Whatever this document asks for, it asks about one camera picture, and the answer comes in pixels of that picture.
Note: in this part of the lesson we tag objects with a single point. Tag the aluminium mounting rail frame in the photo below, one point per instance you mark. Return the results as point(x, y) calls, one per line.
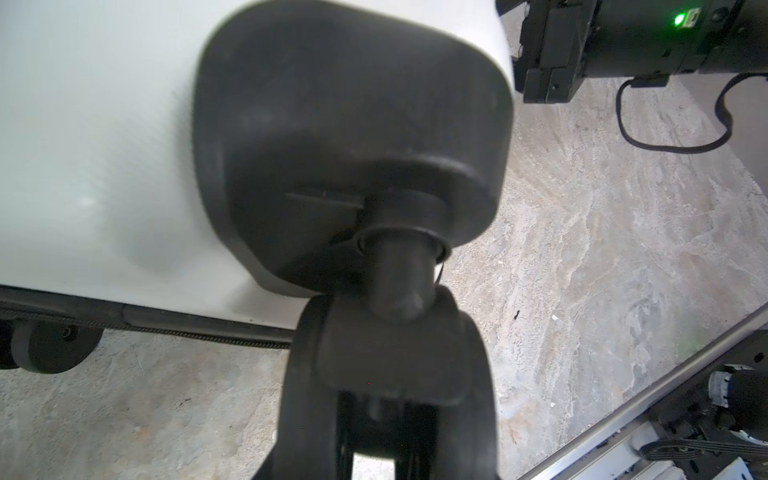
point(706, 419)

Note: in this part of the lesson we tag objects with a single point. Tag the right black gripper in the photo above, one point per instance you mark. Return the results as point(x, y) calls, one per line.
point(564, 43)

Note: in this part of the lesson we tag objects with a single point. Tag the black and white suitcase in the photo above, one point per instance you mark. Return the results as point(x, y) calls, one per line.
point(278, 174)

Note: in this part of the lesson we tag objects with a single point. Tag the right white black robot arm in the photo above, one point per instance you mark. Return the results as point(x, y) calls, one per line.
point(730, 36)

